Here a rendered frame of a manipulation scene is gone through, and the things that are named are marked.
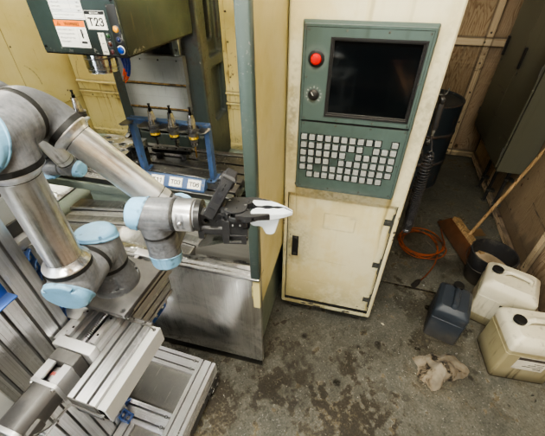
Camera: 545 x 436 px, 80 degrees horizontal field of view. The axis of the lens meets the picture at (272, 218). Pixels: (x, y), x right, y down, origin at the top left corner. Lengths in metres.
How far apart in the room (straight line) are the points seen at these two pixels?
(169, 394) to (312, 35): 1.71
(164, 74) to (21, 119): 1.69
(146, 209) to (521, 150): 2.85
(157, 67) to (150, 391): 1.90
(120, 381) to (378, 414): 1.40
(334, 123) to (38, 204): 1.05
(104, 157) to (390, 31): 0.98
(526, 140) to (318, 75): 2.10
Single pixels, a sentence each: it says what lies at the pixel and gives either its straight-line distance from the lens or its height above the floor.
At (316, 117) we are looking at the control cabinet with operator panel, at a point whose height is 1.38.
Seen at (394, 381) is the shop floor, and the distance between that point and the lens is 2.18.
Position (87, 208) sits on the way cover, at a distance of 2.20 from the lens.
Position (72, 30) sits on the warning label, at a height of 1.64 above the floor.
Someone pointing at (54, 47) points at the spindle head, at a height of 1.57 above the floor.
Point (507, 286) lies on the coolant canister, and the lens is 2.41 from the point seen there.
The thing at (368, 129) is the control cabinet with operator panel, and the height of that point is 1.35.
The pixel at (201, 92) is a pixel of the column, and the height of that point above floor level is 1.20.
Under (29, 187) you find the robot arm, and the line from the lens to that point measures 0.83.
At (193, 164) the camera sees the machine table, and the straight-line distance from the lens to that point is 2.07.
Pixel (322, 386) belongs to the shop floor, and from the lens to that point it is 2.08.
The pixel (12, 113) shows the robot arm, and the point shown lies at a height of 1.66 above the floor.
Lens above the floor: 1.88
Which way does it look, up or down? 38 degrees down
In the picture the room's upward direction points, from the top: straight up
